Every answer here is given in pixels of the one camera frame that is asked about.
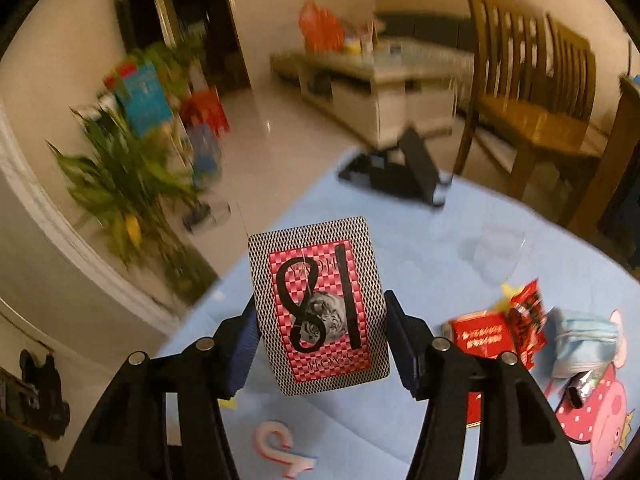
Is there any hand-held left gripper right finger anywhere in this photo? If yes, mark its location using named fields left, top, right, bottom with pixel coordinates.
left=382, top=289, right=583, bottom=480

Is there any red cigarette packet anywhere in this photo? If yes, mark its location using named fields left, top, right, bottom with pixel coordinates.
left=442, top=310, right=518, bottom=428

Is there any dark silver foil tube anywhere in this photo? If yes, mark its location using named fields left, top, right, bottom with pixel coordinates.
left=565, top=370, right=598, bottom=408

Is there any dark floor item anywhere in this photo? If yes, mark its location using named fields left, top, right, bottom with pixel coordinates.
left=182, top=202, right=233, bottom=233

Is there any blue face mask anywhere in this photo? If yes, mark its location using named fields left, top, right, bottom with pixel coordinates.
left=542, top=307, right=621, bottom=378

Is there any red snack wrapper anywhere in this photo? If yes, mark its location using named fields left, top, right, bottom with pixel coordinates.
left=502, top=279, right=548, bottom=368

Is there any green potted plant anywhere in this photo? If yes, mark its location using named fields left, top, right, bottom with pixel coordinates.
left=47, top=40, right=221, bottom=306

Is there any dark sofa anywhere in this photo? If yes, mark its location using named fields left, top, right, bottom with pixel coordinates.
left=375, top=10, right=476, bottom=53

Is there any red plastic stool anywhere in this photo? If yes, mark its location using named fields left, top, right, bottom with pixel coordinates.
left=180, top=87, right=231, bottom=133

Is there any black item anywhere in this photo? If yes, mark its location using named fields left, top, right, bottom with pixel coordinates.
left=0, top=350, right=68, bottom=441

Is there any clear plastic cup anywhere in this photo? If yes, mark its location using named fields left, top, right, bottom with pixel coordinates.
left=472, top=225, right=528, bottom=283

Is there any red patterned playing card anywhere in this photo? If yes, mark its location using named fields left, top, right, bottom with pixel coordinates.
left=248, top=216, right=392, bottom=397

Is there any black folding stand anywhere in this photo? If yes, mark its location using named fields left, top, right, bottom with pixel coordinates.
left=338, top=126, right=447, bottom=207

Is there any wooden dining table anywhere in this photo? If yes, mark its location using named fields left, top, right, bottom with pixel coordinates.
left=570, top=75, right=640, bottom=241

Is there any red plastic bag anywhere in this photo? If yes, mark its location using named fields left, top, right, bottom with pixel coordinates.
left=298, top=1, right=346, bottom=53

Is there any beige coffee table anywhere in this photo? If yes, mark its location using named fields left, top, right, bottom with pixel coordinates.
left=270, top=42, right=473, bottom=148

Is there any blue printed box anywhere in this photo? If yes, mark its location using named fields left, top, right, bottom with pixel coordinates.
left=107, top=62, right=171, bottom=136

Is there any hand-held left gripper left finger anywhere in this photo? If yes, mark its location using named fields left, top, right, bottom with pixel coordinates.
left=62, top=292, right=263, bottom=480

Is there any wooden dining chair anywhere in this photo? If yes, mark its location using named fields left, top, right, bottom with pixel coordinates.
left=545, top=12, right=598, bottom=123
left=452, top=0, right=601, bottom=226

